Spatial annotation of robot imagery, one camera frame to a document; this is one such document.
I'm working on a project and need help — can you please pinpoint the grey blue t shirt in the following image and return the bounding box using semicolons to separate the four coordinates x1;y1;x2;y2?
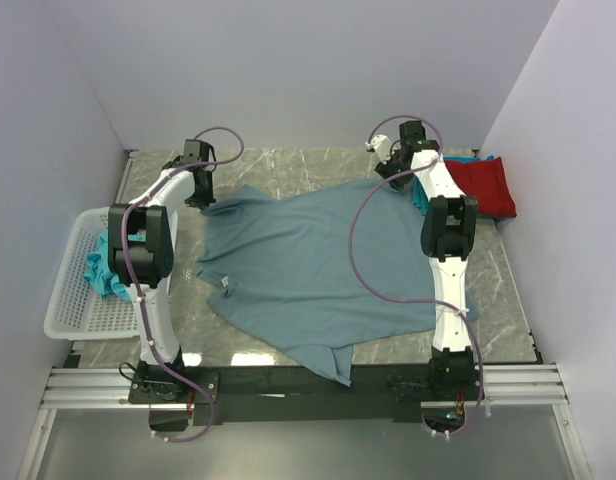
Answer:
194;178;482;388

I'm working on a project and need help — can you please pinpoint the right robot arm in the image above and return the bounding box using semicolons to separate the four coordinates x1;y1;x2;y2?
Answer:
367;115;478;399

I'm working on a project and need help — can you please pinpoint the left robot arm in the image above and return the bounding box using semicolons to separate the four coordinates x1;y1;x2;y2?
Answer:
108;143;217;405

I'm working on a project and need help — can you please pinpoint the folded turquoise t shirt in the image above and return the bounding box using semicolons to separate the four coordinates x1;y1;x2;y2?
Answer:
413;155;495;215

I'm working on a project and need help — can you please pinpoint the folded red t shirt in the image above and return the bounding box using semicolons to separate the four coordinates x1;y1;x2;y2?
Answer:
445;157;517;219

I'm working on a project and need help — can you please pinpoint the crumpled turquoise t shirt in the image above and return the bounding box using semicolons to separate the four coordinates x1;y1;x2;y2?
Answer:
83;231;131;302

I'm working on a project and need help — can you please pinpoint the white plastic mesh basket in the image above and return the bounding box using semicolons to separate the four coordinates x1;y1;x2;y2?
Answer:
44;207;138;341

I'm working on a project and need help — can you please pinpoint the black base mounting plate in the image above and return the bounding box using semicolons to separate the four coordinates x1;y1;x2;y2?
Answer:
126;369;489;434

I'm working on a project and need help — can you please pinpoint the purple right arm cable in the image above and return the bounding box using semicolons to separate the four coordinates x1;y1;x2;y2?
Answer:
348;115;486;439

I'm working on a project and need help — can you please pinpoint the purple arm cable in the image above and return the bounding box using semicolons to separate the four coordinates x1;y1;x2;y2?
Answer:
120;126;246;444
348;115;486;439

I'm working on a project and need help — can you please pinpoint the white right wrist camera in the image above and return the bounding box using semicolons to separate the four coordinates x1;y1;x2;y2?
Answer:
365;134;392;164

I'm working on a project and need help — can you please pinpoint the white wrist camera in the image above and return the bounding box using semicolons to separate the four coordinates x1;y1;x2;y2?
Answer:
183;139;212;163
365;134;392;164

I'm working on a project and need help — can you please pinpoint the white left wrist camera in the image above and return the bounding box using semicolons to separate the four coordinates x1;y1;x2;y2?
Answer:
183;139;212;163

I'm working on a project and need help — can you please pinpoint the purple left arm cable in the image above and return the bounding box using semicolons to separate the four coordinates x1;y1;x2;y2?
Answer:
120;126;246;444

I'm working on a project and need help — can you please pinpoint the aluminium rail frame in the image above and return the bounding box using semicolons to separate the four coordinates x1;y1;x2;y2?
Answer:
15;147;594;480

